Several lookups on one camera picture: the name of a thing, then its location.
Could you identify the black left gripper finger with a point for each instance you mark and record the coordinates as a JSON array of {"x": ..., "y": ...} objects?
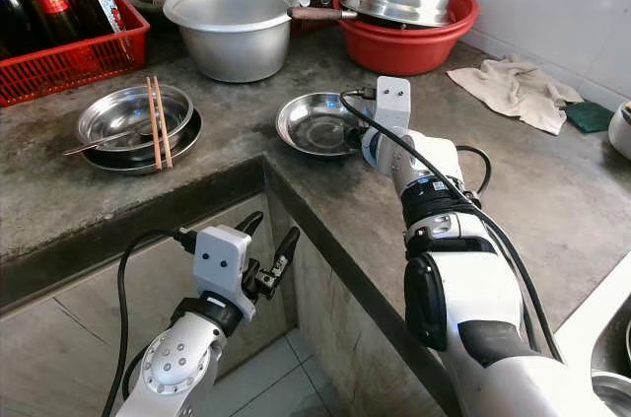
[
  {"x": 288, "y": 250},
  {"x": 250, "y": 222}
]

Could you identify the shallow stainless steel plate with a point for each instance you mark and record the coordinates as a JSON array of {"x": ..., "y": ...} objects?
[
  {"x": 189, "y": 146},
  {"x": 315, "y": 126}
]

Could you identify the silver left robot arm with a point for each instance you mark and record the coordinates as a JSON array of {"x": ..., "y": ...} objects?
[{"x": 173, "y": 368}]

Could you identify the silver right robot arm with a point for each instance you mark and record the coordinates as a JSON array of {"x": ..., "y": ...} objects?
[{"x": 473, "y": 289}]

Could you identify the red plastic basin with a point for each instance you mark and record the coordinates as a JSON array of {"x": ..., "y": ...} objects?
[{"x": 404, "y": 52}]

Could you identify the grey wood cabinet door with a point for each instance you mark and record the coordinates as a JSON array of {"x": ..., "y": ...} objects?
[
  {"x": 99, "y": 313},
  {"x": 30, "y": 387},
  {"x": 345, "y": 338}
]

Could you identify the wooden chopstick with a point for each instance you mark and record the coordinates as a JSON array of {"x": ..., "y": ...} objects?
[
  {"x": 153, "y": 123},
  {"x": 162, "y": 121}
]

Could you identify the aluminium cooking pot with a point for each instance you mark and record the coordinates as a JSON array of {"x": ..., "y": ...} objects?
[{"x": 232, "y": 42}]

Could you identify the beige dish cloth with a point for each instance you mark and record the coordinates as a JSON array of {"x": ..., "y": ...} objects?
[{"x": 513, "y": 92}]

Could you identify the green scouring sponge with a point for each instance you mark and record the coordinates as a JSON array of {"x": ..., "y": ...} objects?
[{"x": 590, "y": 116}]

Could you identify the red plastic bottle basket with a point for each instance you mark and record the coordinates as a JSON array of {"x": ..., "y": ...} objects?
[{"x": 69, "y": 67}]

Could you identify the white round container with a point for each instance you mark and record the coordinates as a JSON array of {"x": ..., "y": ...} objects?
[{"x": 621, "y": 131}]

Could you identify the stainless steel sink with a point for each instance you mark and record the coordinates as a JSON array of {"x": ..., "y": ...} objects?
[{"x": 587, "y": 318}]

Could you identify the tall dark sauce bottle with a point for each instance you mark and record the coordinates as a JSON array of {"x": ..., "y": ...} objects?
[{"x": 15, "y": 23}]

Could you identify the red capped sauce bottle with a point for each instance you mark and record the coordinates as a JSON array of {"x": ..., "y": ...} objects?
[{"x": 49, "y": 8}]

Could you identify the wide stainless steel bowl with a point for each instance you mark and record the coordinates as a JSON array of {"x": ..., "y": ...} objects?
[{"x": 613, "y": 373}]

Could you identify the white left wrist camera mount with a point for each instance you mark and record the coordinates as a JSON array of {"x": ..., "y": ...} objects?
[{"x": 222, "y": 264}]

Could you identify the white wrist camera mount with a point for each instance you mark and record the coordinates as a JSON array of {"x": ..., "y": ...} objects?
[
  {"x": 222, "y": 264},
  {"x": 392, "y": 102}
]

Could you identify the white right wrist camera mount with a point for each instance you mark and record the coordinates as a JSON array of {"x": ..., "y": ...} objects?
[{"x": 392, "y": 102}]

